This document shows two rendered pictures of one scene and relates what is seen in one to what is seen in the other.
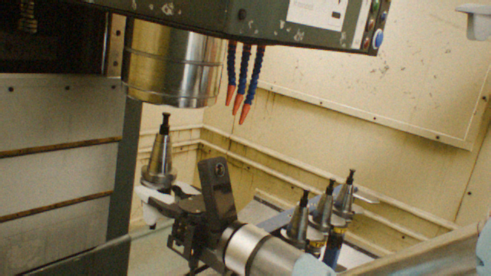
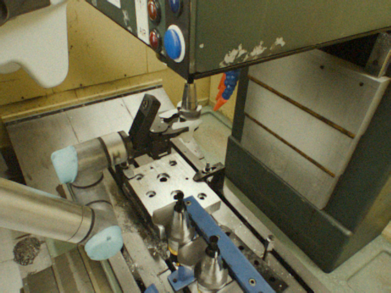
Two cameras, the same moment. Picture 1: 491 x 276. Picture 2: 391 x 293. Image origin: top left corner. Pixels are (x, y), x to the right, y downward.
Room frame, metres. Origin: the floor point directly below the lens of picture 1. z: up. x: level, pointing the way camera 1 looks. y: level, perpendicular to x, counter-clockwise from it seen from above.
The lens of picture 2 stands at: (0.92, -0.49, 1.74)
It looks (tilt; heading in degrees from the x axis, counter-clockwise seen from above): 39 degrees down; 110
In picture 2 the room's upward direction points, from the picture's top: 3 degrees clockwise
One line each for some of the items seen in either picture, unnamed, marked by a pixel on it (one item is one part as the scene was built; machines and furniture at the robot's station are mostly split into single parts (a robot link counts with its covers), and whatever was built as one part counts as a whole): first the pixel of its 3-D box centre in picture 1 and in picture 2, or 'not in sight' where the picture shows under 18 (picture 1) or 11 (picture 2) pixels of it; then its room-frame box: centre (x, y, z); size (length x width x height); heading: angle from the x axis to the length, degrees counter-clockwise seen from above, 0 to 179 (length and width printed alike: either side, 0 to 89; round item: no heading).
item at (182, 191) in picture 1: (179, 198); (187, 132); (0.69, 0.10, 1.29); 0.09 x 0.03 x 0.06; 42
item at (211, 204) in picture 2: not in sight; (170, 190); (0.60, 0.18, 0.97); 0.29 x 0.23 x 0.05; 144
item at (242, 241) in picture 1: (249, 250); (115, 149); (0.56, -0.04, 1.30); 0.08 x 0.05 x 0.08; 146
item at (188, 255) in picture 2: (308, 231); (193, 253); (0.82, -0.17, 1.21); 0.07 x 0.05 x 0.01; 54
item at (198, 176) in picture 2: not in sight; (208, 176); (0.70, 0.29, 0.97); 0.13 x 0.03 x 0.15; 54
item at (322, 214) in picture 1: (324, 206); (211, 262); (0.86, -0.20, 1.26); 0.04 x 0.04 x 0.07
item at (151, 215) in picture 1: (150, 208); (174, 120); (0.63, 0.14, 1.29); 0.09 x 0.03 x 0.06; 69
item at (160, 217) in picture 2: not in sight; (167, 215); (0.73, -0.11, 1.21); 0.07 x 0.05 x 0.01; 54
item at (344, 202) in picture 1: (345, 195); not in sight; (0.95, -0.27, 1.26); 0.04 x 0.04 x 0.07
